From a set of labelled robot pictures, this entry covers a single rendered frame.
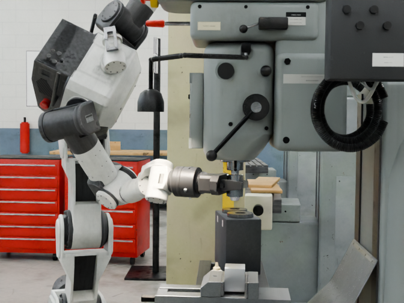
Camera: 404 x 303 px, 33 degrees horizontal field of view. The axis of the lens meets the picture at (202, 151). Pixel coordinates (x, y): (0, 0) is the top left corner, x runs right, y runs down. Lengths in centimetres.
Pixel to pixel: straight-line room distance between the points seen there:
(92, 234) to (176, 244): 128
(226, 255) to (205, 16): 84
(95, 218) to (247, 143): 84
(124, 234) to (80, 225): 407
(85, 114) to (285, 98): 62
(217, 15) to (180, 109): 187
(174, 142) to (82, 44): 152
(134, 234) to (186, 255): 282
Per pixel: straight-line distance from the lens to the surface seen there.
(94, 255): 252
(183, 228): 368
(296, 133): 180
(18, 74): 1141
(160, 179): 196
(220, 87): 181
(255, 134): 181
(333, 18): 157
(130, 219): 649
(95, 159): 212
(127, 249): 654
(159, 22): 202
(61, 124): 206
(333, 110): 181
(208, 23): 180
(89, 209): 247
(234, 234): 226
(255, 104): 178
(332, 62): 156
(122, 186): 215
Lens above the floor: 143
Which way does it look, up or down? 3 degrees down
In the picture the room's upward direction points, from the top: 1 degrees clockwise
